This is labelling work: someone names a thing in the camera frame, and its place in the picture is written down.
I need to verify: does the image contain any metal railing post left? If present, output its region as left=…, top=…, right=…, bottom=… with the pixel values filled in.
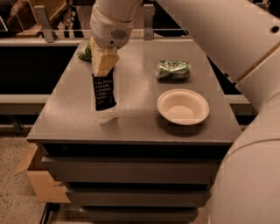
left=34, top=5, right=54, bottom=43

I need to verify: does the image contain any cardboard box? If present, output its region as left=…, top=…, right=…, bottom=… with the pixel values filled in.
left=14, top=143, right=70, bottom=203

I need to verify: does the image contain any crushed green soda can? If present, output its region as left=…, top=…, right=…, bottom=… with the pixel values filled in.
left=156, top=60, right=191, bottom=80

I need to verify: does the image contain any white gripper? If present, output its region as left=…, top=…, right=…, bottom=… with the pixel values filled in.
left=89, top=5, right=132, bottom=77

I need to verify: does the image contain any black rxbar chocolate bar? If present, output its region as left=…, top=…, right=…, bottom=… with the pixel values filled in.
left=93, top=69, right=116, bottom=111

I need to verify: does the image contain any metal railing post middle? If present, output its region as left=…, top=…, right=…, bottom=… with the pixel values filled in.
left=143, top=4, right=155, bottom=40

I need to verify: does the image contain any green chip bag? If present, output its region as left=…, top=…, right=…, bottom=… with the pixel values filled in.
left=78, top=42, right=92, bottom=62

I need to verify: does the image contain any white paper bowl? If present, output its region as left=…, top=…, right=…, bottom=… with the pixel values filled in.
left=157, top=89, right=210, bottom=125

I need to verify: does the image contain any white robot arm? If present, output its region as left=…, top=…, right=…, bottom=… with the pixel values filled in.
left=156, top=0, right=280, bottom=224

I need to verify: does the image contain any metal railing post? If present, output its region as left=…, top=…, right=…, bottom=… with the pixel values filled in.
left=34, top=5, right=54, bottom=43
left=143, top=4, right=155, bottom=40

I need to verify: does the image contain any grey drawer cabinet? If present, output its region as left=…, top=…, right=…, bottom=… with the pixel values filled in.
left=28, top=39, right=241, bottom=223

